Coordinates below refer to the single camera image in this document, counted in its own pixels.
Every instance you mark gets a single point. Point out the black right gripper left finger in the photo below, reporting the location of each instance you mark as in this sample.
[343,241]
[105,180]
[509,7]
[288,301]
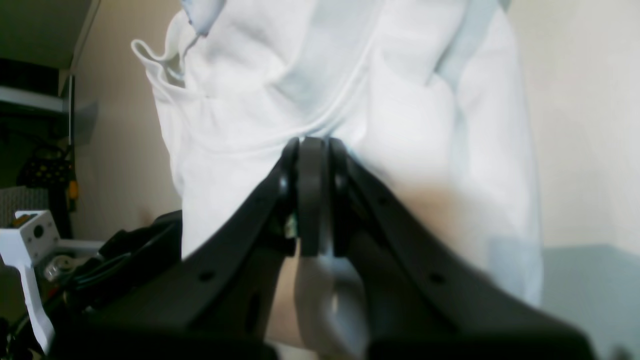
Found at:
[215,304]

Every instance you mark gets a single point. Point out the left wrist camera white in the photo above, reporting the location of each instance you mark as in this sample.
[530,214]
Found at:
[31,240]

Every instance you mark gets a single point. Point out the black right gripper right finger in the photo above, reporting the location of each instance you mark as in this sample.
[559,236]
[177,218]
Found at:
[422,301]

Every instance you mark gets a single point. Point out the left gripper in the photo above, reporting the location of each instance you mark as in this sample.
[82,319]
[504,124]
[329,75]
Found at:
[72,288]

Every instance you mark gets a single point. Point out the white T-shirt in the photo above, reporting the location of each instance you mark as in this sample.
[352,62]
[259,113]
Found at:
[428,95]

